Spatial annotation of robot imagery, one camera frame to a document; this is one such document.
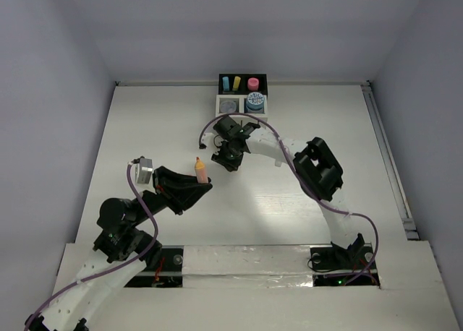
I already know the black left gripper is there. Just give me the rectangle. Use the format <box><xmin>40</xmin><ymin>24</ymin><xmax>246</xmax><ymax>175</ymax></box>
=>
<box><xmin>130</xmin><ymin>165</ymin><xmax>213</xmax><ymax>225</ymax></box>

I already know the clear jar of paperclips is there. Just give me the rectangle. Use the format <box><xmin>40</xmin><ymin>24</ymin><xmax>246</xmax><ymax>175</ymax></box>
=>
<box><xmin>219</xmin><ymin>99</ymin><xmax>239</xmax><ymax>113</ymax></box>

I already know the pink-capped tube of crayons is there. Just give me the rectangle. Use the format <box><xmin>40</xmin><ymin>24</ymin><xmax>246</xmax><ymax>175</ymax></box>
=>
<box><xmin>247</xmin><ymin>77</ymin><xmax>260</xmax><ymax>92</ymax></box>

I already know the yellow marker cap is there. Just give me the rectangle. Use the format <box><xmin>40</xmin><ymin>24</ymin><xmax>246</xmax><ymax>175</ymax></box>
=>
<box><xmin>232</xmin><ymin>76</ymin><xmax>241</xmax><ymax>92</ymax></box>

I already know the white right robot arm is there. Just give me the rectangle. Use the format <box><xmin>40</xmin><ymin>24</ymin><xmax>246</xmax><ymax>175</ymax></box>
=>
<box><xmin>211</xmin><ymin>114</ymin><xmax>365</xmax><ymax>267</ymax></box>

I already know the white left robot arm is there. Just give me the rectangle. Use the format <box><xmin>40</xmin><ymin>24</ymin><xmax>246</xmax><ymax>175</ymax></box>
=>
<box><xmin>25</xmin><ymin>158</ymin><xmax>212</xmax><ymax>330</ymax></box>

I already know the white slotted organizer box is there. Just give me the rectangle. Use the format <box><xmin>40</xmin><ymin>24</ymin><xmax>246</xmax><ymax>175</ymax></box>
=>
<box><xmin>216</xmin><ymin>92</ymin><xmax>268</xmax><ymax>126</ymax></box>

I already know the black slotted organizer box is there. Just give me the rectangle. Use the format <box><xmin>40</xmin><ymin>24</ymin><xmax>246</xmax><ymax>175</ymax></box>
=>
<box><xmin>218</xmin><ymin>73</ymin><xmax>268</xmax><ymax>95</ymax></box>

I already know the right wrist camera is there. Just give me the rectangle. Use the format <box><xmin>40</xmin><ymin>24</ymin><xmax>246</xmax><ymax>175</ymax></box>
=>
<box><xmin>198</xmin><ymin>140</ymin><xmax>210</xmax><ymax>150</ymax></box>

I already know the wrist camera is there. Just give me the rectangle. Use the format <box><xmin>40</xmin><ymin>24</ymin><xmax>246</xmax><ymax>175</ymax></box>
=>
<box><xmin>198</xmin><ymin>140</ymin><xmax>210</xmax><ymax>150</ymax></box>
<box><xmin>127</xmin><ymin>156</ymin><xmax>154</xmax><ymax>186</ymax></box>

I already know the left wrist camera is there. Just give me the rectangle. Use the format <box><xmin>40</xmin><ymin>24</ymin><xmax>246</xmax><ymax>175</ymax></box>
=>
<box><xmin>127</xmin><ymin>156</ymin><xmax>154</xmax><ymax>186</ymax></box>

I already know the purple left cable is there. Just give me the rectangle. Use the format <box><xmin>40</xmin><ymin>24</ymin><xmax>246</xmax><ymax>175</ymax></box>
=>
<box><xmin>23</xmin><ymin>163</ymin><xmax>160</xmax><ymax>331</ymax></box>

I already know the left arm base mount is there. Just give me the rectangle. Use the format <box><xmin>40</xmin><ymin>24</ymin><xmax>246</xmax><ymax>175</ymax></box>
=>
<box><xmin>125</xmin><ymin>246</ymin><xmax>184</xmax><ymax>288</ymax></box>

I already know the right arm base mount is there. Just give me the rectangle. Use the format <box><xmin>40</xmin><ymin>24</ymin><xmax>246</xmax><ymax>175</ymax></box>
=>
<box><xmin>307</xmin><ymin>234</ymin><xmax>381</xmax><ymax>287</ymax></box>

